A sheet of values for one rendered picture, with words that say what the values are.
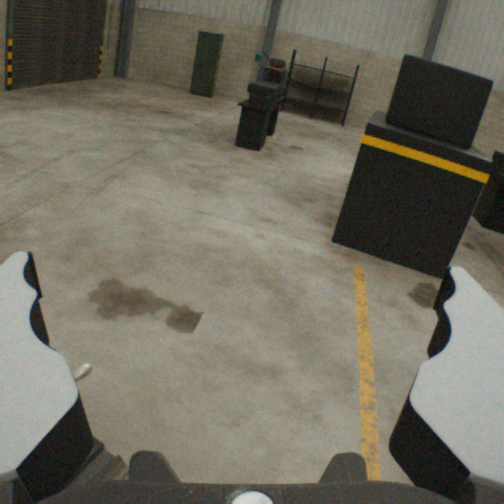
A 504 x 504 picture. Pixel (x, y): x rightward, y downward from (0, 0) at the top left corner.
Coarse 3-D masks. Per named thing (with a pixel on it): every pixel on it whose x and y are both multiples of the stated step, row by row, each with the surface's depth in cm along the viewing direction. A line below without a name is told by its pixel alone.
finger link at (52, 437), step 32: (32, 256) 11; (0, 288) 9; (32, 288) 9; (0, 320) 8; (32, 320) 9; (0, 352) 7; (32, 352) 7; (0, 384) 7; (32, 384) 7; (64, 384) 7; (0, 416) 6; (32, 416) 6; (64, 416) 6; (0, 448) 5; (32, 448) 6; (64, 448) 6; (0, 480) 5; (32, 480) 6; (64, 480) 6
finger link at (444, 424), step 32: (448, 288) 11; (480, 288) 10; (448, 320) 9; (480, 320) 9; (448, 352) 8; (480, 352) 8; (416, 384) 7; (448, 384) 7; (480, 384) 7; (416, 416) 7; (448, 416) 7; (480, 416) 7; (416, 448) 7; (448, 448) 6; (480, 448) 6; (416, 480) 7; (448, 480) 6; (480, 480) 5
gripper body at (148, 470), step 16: (144, 464) 5; (160, 464) 6; (336, 464) 6; (352, 464) 6; (112, 480) 5; (128, 480) 5; (144, 480) 5; (160, 480) 5; (176, 480) 5; (320, 480) 5; (336, 480) 5; (352, 480) 5; (368, 480) 5; (64, 496) 5; (80, 496) 5; (96, 496) 5; (112, 496) 5; (128, 496) 5; (144, 496) 5; (160, 496) 5; (176, 496) 5; (192, 496) 5; (208, 496) 5; (224, 496) 5; (240, 496) 5; (256, 496) 5; (272, 496) 5; (288, 496) 5; (304, 496) 5; (320, 496) 5; (336, 496) 5; (352, 496) 5; (368, 496) 5; (384, 496) 5; (400, 496) 5; (416, 496) 5; (432, 496) 5
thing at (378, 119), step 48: (432, 96) 349; (480, 96) 333; (384, 144) 346; (432, 144) 331; (384, 192) 364; (432, 192) 348; (480, 192) 332; (336, 240) 400; (384, 240) 382; (432, 240) 365
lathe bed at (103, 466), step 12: (96, 444) 77; (96, 456) 77; (108, 456) 78; (120, 456) 76; (96, 468) 75; (108, 468) 73; (120, 468) 76; (84, 480) 72; (96, 480) 70; (108, 480) 72
